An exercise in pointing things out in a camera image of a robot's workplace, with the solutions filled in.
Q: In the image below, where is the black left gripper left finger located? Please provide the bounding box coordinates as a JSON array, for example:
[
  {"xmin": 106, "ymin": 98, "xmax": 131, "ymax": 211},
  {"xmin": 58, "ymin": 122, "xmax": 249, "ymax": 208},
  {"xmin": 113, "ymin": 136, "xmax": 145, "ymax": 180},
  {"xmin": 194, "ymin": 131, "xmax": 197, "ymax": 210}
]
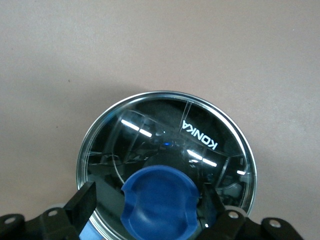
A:
[{"xmin": 0, "ymin": 181, "xmax": 97, "ymax": 240}]

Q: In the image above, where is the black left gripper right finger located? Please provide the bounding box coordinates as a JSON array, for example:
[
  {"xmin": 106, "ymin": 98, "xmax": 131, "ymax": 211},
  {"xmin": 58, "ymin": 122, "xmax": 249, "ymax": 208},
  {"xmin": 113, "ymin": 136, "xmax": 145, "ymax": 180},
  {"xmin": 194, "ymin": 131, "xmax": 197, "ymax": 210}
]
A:
[{"xmin": 197, "ymin": 185, "xmax": 308, "ymax": 240}]

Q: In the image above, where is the glass lid with blue knob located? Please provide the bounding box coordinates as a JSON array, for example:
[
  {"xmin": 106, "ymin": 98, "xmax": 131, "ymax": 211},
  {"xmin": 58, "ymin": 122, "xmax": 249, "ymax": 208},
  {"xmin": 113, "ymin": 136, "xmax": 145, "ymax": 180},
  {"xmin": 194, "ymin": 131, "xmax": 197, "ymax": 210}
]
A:
[{"xmin": 76, "ymin": 90, "xmax": 258, "ymax": 240}]

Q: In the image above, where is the brown table cover mat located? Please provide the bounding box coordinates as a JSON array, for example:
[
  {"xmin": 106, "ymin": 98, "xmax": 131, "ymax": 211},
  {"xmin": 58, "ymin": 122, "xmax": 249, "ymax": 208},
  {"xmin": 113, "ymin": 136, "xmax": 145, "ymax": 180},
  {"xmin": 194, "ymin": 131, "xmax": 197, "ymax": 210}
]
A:
[{"xmin": 0, "ymin": 0, "xmax": 320, "ymax": 240}]

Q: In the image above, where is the dark pot with blue handle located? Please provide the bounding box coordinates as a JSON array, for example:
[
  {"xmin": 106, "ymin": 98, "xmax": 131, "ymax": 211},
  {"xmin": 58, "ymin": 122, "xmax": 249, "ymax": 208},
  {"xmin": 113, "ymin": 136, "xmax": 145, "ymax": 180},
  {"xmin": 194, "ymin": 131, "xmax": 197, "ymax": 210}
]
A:
[{"xmin": 78, "ymin": 219, "xmax": 104, "ymax": 240}]

